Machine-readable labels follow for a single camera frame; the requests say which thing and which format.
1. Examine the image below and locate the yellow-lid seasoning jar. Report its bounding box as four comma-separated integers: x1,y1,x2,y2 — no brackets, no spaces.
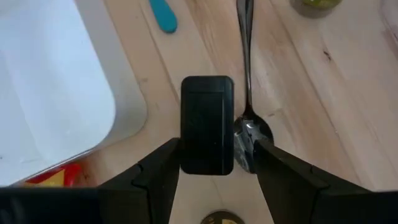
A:
200,210,246,224

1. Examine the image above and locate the black metal spoon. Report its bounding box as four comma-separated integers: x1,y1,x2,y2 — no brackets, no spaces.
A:
233,0,275,174

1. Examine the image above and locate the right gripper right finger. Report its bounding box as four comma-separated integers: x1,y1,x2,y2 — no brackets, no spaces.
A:
254,138,398,224

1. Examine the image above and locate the white plastic bin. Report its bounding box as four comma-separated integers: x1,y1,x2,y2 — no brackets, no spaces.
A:
0,0,149,187

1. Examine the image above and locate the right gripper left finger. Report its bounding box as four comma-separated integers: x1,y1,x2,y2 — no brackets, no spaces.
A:
0,138,182,224

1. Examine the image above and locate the teal plastic spoon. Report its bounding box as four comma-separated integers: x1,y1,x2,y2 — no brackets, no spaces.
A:
148,0,178,34

